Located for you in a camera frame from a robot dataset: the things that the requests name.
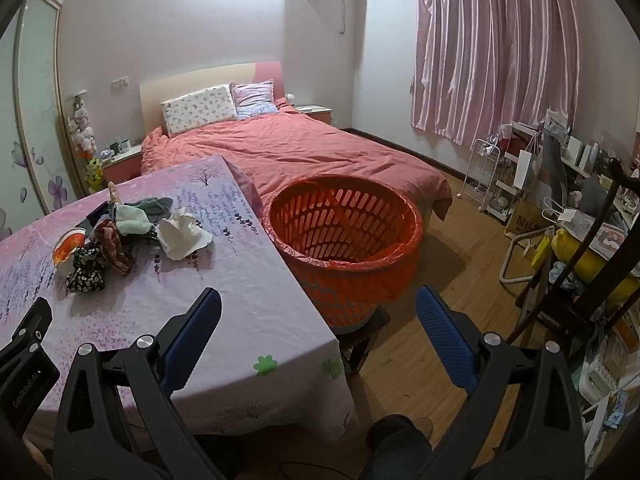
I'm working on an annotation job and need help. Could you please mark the dark foil packet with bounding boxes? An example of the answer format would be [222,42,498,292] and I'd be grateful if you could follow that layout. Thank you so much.
[73,201,116,241]

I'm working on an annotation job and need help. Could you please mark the pink striped pillow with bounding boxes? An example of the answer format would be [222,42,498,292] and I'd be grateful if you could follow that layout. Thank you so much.
[230,80,279,119]

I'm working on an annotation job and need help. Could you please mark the white plastic shelf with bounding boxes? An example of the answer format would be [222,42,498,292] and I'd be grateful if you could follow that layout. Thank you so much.
[580,330,640,467]

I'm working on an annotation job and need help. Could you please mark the dark wooden stool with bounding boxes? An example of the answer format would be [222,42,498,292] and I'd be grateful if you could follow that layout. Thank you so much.
[332,305,392,376]

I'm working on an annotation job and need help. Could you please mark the white floral pillow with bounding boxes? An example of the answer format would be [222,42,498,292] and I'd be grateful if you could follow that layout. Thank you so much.
[161,85,240,138]

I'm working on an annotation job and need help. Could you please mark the flower print sliding wardrobe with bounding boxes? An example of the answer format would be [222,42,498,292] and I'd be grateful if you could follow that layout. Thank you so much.
[0,0,85,242]

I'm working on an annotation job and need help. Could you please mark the black floral cloth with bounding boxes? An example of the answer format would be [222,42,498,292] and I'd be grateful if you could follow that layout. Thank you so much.
[65,245,107,294]

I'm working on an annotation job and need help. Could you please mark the brown plaid cloth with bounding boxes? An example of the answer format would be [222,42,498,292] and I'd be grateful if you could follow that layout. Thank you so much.
[95,220,137,276]

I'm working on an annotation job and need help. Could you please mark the white tissue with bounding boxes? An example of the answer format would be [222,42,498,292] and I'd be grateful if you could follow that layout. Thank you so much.
[157,207,215,262]

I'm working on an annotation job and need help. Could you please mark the pale green cloth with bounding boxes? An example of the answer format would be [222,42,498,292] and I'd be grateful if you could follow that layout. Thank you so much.
[115,206,159,241]

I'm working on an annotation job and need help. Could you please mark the orange plastic laundry basket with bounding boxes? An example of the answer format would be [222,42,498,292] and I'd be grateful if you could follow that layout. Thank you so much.
[262,175,425,333]

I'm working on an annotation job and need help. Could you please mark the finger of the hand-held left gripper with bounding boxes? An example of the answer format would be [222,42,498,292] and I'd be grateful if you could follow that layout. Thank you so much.
[0,297,61,416]

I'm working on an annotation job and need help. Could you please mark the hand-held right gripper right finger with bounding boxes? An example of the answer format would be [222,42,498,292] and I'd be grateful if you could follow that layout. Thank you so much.
[415,285,586,480]

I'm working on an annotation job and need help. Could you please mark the dark wooden chair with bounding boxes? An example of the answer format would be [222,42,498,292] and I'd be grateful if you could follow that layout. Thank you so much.
[515,157,640,357]

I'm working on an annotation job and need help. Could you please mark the cream and pink headboard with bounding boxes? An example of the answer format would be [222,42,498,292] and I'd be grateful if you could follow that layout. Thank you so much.
[139,61,287,133]

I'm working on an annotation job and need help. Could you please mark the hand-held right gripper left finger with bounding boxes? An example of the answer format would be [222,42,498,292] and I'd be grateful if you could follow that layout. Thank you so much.
[52,287,226,480]

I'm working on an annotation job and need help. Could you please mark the hanging stack of plush toys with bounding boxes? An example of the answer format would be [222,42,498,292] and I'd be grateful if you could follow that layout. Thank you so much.
[67,92,99,157]

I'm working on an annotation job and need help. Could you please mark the bed with pink duvet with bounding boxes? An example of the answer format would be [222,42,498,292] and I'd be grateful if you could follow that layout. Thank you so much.
[140,102,453,222]

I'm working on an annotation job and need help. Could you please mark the person's leg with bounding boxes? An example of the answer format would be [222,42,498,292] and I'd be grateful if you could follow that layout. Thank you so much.
[357,415,434,480]

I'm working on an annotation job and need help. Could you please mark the white wire rack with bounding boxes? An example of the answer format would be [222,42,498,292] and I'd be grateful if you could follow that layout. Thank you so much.
[462,135,502,211]

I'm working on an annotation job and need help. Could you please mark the pink striped curtain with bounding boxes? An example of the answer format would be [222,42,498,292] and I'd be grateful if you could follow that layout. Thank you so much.
[410,0,582,149]

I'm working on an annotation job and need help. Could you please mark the white paper bag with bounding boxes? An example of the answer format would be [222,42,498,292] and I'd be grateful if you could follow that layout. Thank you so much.
[510,137,542,189]

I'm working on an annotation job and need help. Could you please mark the yellow bag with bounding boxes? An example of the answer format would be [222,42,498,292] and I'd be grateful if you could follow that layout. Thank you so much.
[550,227,640,302]

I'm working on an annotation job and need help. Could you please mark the white trolley cart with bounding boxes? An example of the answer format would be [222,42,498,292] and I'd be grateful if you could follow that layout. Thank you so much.
[492,122,545,222]

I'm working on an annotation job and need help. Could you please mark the pink and white nightstand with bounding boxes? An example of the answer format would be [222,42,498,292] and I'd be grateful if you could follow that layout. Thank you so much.
[295,105,334,126]
[100,145,144,186]

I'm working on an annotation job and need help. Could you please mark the yellow green plush toy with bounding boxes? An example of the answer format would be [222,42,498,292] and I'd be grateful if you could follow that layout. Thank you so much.
[85,157,104,192]

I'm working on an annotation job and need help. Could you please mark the orange and white wrapper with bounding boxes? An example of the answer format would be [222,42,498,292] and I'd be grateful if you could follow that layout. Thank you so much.
[52,227,89,276]

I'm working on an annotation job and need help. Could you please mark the clear yellow snack packet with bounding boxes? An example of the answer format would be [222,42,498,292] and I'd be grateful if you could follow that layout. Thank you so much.
[107,181,125,221]

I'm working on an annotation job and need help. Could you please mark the grey office chair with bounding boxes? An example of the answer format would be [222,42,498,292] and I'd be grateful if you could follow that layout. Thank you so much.
[542,132,609,216]

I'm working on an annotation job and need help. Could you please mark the white metal frame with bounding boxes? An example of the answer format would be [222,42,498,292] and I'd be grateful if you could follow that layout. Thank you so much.
[500,230,556,284]

